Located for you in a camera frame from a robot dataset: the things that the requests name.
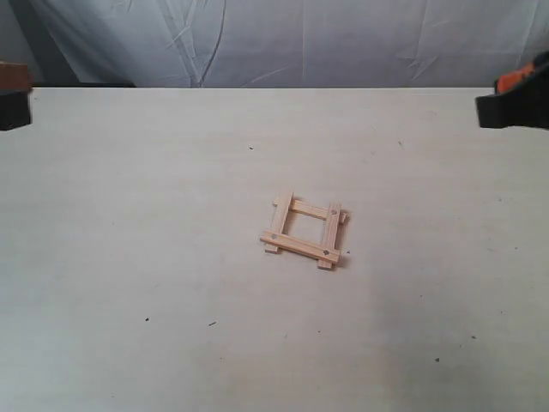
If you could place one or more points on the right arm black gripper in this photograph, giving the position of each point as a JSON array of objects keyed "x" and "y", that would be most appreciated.
[{"x": 520, "y": 98}]

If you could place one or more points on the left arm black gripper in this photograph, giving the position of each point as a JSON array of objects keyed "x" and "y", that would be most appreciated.
[{"x": 15, "y": 111}]

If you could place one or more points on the wood stick with magnets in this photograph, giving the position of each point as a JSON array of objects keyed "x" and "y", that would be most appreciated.
[
  {"x": 329, "y": 234},
  {"x": 301, "y": 247}
]

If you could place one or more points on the plain wood stick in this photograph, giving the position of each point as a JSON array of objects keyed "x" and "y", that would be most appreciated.
[
  {"x": 282, "y": 205},
  {"x": 304, "y": 208}
]

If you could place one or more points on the white backdrop cloth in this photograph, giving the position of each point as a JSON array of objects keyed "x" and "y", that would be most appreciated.
[{"x": 273, "y": 44}]

